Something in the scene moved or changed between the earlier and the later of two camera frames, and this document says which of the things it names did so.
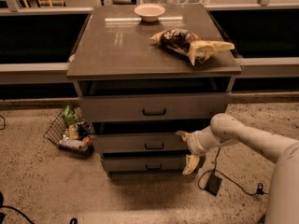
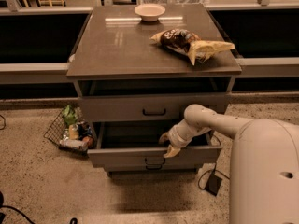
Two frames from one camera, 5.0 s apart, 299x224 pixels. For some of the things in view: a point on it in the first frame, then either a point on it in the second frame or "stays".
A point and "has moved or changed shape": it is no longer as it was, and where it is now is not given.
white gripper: x=193 y=144 → x=176 y=138
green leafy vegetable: x=69 y=116 stays
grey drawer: x=152 y=107 stays
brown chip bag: x=190 y=44 stays
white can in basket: x=75 y=144 stays
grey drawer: x=139 y=143 has moved or changed shape
